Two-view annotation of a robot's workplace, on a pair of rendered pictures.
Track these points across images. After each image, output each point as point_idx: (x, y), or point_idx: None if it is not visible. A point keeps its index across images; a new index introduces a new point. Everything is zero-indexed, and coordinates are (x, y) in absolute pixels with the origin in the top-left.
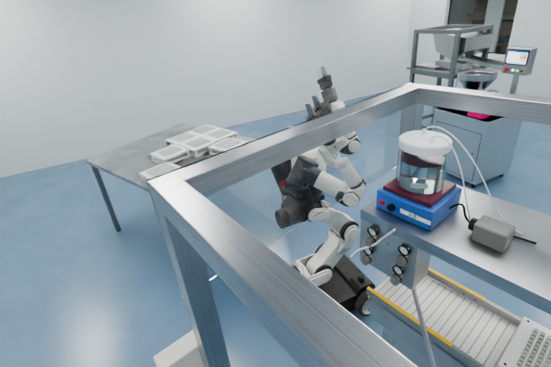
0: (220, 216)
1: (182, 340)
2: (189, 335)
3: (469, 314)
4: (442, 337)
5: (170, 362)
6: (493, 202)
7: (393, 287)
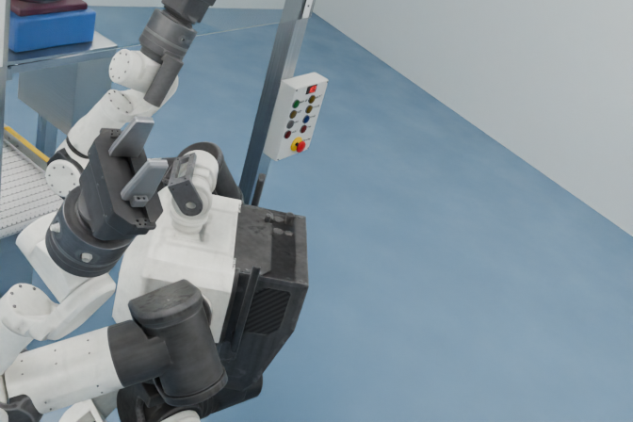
0: None
1: (309, 82)
2: (304, 83)
3: None
4: (11, 133)
5: (310, 73)
6: None
7: (31, 199)
